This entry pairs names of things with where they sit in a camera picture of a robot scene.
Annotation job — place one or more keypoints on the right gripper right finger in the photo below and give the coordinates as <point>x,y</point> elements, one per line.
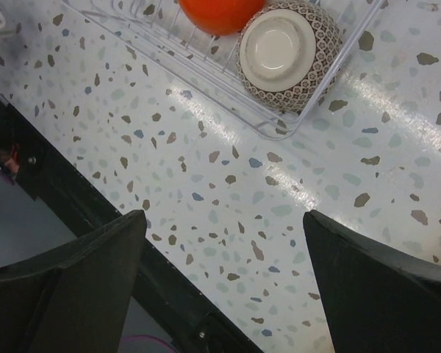
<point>376,298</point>

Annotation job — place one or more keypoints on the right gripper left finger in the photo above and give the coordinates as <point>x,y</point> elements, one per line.
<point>73,298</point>

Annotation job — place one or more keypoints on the patterned round bowl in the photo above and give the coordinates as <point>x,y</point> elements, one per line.
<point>284,52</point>

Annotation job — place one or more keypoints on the white wire dish rack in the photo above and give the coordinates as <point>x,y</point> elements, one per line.
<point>160,31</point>

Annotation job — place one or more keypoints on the orange round bowl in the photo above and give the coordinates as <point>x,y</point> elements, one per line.
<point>221,17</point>

